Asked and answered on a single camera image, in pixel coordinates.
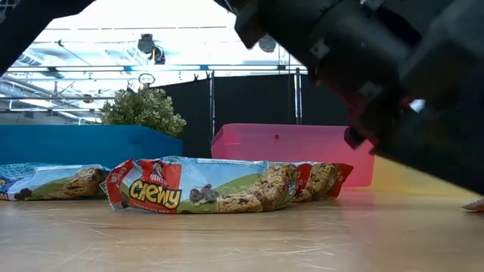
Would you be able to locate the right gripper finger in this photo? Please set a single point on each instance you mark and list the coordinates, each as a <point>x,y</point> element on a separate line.
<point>435,151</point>
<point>253,19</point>

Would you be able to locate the blue-wrapped granola bar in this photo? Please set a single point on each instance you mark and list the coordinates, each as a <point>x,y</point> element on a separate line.
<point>56,181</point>

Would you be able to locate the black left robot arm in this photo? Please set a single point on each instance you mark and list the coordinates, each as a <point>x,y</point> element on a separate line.
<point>22,19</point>

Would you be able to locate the white-edged granola bar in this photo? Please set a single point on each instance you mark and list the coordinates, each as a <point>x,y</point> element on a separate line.
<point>477,206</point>

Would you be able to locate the Chewy chocolate chip granola bar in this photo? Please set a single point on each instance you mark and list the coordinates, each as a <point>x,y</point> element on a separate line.
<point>208,181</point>

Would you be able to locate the black ceiling lamp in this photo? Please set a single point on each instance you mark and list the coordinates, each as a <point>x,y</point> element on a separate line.
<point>148,46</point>
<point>269,45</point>

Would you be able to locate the yellow plastic bin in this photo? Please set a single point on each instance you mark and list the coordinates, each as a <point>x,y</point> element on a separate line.
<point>408,181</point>

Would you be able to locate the black partition panel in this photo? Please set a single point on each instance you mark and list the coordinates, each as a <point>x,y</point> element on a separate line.
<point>253,100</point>
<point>321,106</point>
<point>196,113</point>

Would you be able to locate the pink plastic bin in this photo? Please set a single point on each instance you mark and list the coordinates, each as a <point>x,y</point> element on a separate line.
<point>264,151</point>

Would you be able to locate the green artificial plant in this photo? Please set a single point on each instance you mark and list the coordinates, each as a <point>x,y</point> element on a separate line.
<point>143,109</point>

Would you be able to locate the blue plastic bin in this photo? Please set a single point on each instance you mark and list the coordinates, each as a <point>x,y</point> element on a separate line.
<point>75,145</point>

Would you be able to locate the grey horizontal metal bar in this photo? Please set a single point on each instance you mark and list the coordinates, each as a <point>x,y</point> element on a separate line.
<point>38,98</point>

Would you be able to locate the metal panel post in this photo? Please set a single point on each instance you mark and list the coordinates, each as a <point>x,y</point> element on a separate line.
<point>298,98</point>
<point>211,98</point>

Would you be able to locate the blue white overhead rail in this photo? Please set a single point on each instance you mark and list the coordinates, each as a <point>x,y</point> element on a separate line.
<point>151,68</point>

